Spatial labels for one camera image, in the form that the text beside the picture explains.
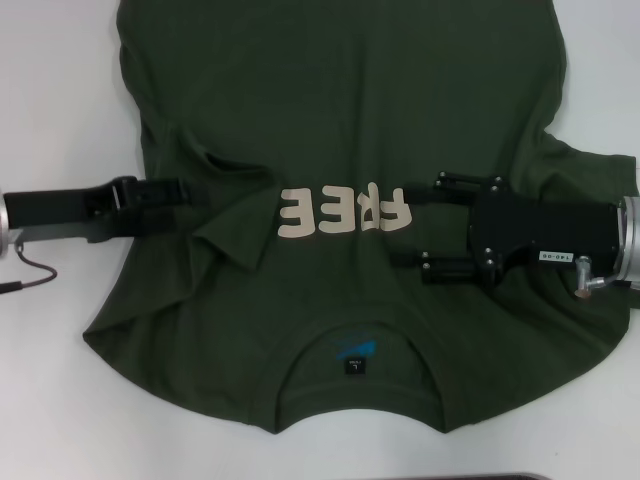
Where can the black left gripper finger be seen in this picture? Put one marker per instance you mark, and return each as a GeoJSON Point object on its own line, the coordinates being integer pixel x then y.
{"type": "Point", "coordinates": [147, 220]}
{"type": "Point", "coordinates": [170, 192]}

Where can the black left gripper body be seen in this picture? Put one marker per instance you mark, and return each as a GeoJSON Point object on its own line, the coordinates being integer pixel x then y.
{"type": "Point", "coordinates": [50, 210]}

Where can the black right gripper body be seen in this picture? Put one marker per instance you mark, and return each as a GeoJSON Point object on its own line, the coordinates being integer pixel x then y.
{"type": "Point", "coordinates": [550, 230]}

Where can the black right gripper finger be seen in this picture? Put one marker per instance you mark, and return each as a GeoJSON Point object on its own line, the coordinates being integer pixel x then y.
{"type": "Point", "coordinates": [430, 194]}
{"type": "Point", "coordinates": [450, 272]}

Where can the dark green FREE t-shirt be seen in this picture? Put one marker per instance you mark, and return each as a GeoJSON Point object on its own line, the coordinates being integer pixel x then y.
{"type": "Point", "coordinates": [325, 100]}

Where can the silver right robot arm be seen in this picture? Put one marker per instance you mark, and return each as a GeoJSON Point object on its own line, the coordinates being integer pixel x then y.
{"type": "Point", "coordinates": [632, 240]}

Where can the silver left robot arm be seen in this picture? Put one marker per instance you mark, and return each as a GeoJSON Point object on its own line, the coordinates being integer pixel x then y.
{"type": "Point", "coordinates": [3, 225]}

